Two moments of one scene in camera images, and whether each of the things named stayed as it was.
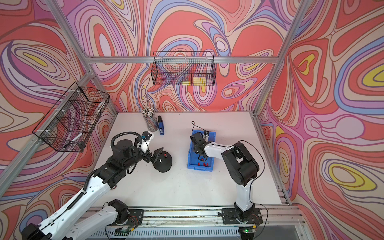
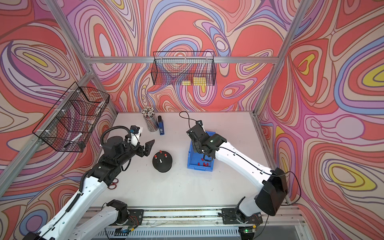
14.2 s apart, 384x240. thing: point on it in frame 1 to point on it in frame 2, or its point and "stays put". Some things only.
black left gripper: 148,158 to 141,153
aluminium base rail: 279,223 stays put
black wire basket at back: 183,68 stays put
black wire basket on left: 68,125 stays put
